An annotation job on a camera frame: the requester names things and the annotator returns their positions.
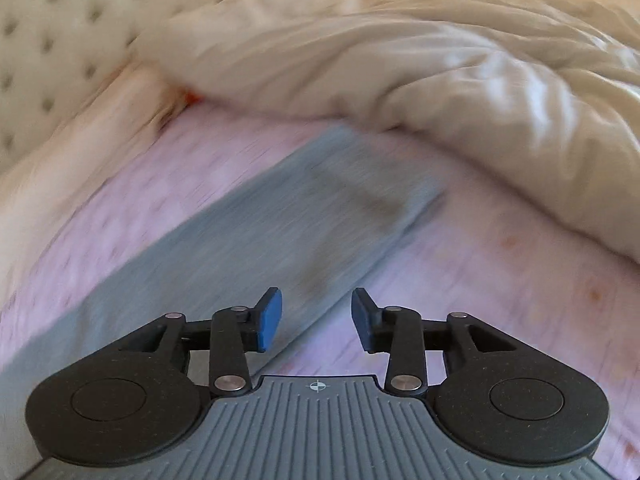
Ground cream bed headboard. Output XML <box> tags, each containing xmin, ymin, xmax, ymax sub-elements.
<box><xmin>0</xmin><ymin>0</ymin><xmax>332</xmax><ymax>167</ymax></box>

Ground grey speckled pants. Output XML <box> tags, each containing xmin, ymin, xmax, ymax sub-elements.
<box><xmin>0</xmin><ymin>122</ymin><xmax>449</xmax><ymax>403</ymax></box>

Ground cream pillow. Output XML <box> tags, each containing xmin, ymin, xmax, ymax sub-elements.
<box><xmin>0</xmin><ymin>62</ymin><xmax>187</xmax><ymax>306</ymax></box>

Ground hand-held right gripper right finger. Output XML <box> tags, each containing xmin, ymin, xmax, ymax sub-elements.
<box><xmin>351</xmin><ymin>287</ymin><xmax>517</xmax><ymax>394</ymax></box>

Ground cream duvet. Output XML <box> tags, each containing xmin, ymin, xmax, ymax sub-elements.
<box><xmin>134</xmin><ymin>0</ymin><xmax>640</xmax><ymax>272</ymax></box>

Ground pink patterned bed sheet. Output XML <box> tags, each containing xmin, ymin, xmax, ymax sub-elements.
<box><xmin>0</xmin><ymin>107</ymin><xmax>640</xmax><ymax>480</ymax></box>

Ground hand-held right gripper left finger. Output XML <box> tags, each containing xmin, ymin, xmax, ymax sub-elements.
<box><xmin>117</xmin><ymin>287</ymin><xmax>284</xmax><ymax>394</ymax></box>

